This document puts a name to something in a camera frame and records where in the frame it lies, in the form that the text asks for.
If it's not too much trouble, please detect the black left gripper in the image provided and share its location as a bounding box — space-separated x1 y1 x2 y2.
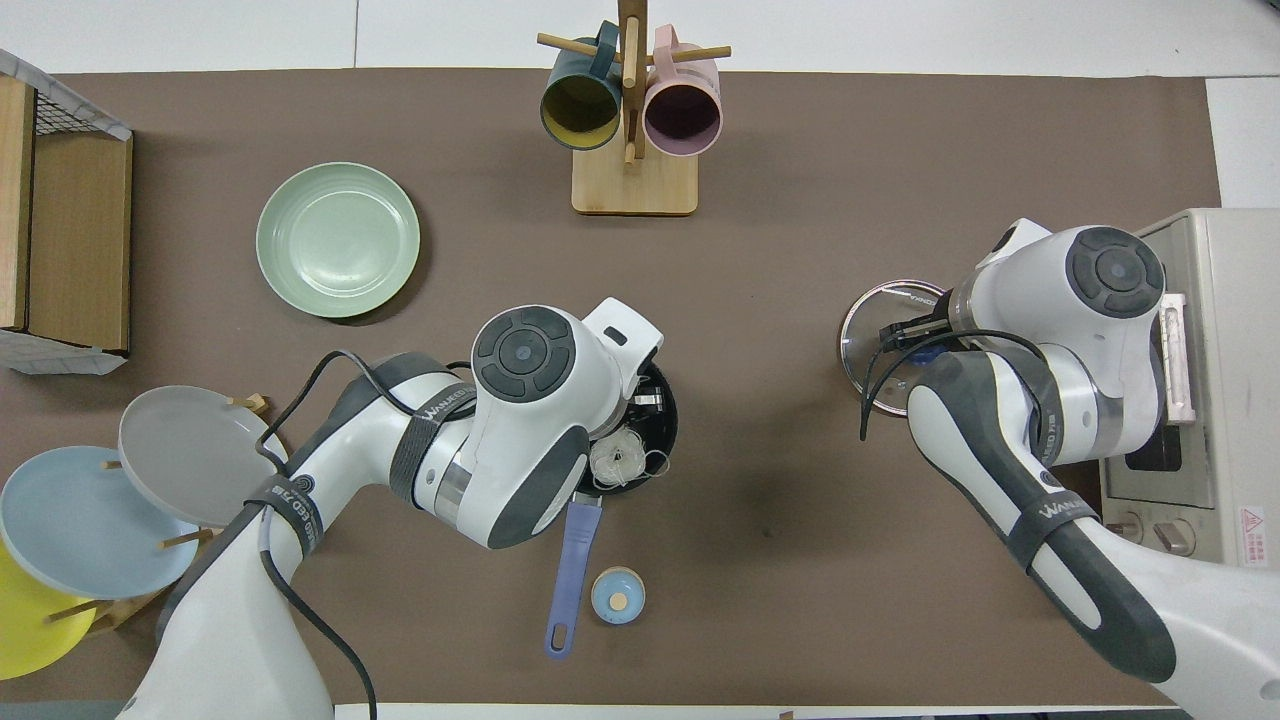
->
622 378 669 421

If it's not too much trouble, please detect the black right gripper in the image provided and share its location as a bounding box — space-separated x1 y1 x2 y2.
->
879 310 959 353

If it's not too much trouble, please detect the glass lid blue knob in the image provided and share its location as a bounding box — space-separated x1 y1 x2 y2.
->
838 279 951 418

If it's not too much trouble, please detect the translucent vermicelli bundle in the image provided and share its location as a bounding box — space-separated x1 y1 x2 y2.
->
588 425 671 491

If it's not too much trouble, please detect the pale green plate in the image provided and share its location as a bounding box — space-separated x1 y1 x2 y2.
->
256 162 422 319

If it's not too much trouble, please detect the wooden plate rack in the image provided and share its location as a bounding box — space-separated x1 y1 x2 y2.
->
45 393 271 636

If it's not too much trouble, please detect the grey plate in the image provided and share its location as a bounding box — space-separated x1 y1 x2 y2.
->
118 385 291 528

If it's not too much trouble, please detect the light blue plate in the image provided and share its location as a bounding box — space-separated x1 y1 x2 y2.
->
0 446 201 601

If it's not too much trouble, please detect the yellow plate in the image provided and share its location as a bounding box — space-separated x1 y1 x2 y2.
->
0 540 98 681

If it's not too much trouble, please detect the brown table mat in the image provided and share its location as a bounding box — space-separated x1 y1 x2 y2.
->
0 68 1223 709

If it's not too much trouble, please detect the wooden mug rack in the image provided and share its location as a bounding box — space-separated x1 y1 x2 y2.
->
537 0 732 216

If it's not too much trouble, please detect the pink mug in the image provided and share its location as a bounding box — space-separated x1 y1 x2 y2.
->
643 25 723 157

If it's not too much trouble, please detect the teal mug yellow inside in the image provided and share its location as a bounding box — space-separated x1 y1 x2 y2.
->
540 22 623 151

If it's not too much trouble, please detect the white toaster oven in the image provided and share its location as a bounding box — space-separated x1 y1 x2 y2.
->
1100 208 1280 569

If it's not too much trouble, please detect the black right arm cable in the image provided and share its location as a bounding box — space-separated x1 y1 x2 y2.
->
860 328 1061 463

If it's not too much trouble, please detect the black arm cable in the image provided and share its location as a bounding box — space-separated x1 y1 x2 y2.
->
252 350 471 720
860 328 1061 463

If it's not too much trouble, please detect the dark blue handled pot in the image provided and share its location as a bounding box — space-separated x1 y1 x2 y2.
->
545 360 679 661

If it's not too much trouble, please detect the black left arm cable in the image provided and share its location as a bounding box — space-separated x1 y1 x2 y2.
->
252 350 471 720

